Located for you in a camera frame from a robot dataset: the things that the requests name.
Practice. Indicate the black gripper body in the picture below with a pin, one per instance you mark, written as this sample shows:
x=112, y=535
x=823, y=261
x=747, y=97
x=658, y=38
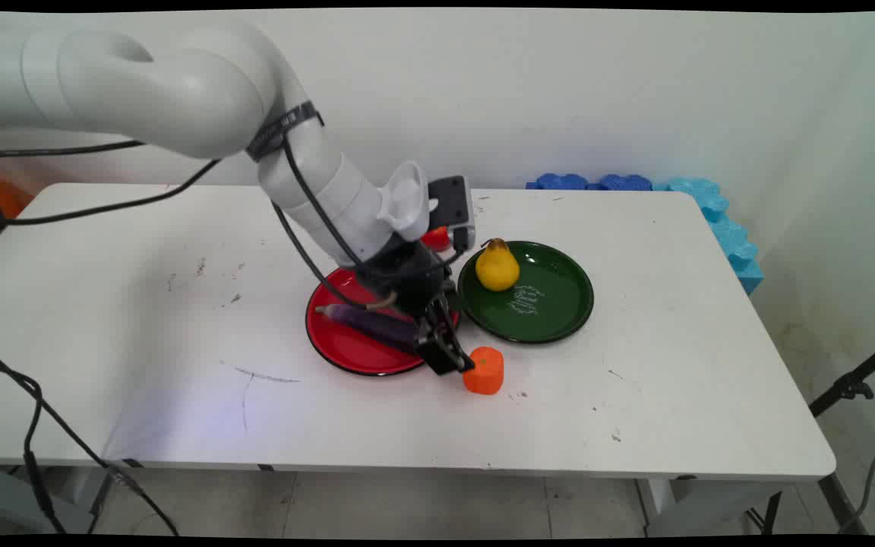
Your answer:
x=407, y=277

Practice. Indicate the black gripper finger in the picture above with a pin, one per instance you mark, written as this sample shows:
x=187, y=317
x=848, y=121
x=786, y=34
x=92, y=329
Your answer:
x=459, y=346
x=437, y=353

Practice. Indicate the purple toy eggplant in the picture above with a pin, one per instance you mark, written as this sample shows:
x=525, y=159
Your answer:
x=369, y=322

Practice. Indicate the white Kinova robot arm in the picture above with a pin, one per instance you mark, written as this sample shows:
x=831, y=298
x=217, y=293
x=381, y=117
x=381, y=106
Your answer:
x=179, y=91

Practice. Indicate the orange toy fruit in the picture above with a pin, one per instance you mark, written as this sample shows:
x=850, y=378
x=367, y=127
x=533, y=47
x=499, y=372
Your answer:
x=485, y=372

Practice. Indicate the red toy tomato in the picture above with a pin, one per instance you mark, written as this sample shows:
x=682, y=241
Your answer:
x=434, y=238

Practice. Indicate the yellow toy pear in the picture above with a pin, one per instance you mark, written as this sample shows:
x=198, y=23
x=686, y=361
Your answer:
x=497, y=267

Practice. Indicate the red round plate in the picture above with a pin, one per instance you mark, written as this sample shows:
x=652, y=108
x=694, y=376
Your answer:
x=346, y=346

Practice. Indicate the dark green round plate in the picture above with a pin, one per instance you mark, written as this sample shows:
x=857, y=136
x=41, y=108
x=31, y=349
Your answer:
x=551, y=296

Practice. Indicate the light blue foam mat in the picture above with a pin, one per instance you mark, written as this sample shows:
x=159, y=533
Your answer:
x=734, y=243

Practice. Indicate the black tripod stand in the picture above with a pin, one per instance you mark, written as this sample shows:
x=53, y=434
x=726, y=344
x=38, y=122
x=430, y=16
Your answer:
x=851, y=386

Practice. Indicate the orange object behind table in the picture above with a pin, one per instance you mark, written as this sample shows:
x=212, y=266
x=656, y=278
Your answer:
x=8, y=196

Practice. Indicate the grey table leg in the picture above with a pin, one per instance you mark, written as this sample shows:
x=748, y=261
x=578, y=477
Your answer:
x=27, y=501

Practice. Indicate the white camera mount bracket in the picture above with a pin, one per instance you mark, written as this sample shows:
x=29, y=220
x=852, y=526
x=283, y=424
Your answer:
x=405, y=199

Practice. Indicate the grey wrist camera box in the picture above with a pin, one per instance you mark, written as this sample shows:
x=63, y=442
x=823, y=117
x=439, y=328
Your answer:
x=453, y=201

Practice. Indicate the white table leg frame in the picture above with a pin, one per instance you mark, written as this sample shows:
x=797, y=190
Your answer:
x=680, y=505

